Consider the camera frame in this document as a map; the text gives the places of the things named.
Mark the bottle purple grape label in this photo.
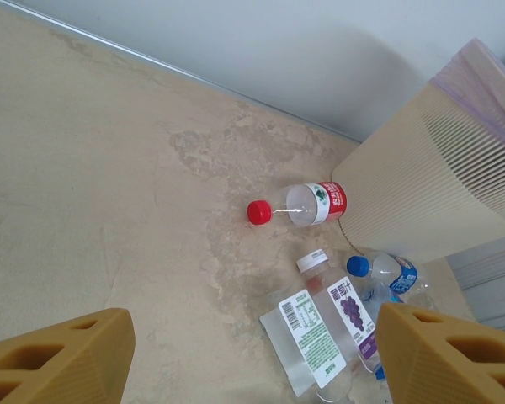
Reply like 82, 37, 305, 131
295, 247, 382, 375

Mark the clear bottle red label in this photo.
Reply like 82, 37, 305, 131
247, 180, 348, 228

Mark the aluminium table back rail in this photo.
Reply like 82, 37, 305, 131
0, 0, 365, 146

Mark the clear bottle blue Pepsi label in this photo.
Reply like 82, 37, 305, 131
346, 250, 433, 304

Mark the square bottle green white label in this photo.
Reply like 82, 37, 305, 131
258, 289, 354, 404

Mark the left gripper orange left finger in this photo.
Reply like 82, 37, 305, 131
0, 306, 136, 404

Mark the crumpled bottle light blue label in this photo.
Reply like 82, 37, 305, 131
357, 281, 405, 306

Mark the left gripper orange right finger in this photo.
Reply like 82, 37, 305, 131
376, 302, 505, 404

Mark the beige plastic waste bin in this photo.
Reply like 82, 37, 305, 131
330, 74, 505, 263

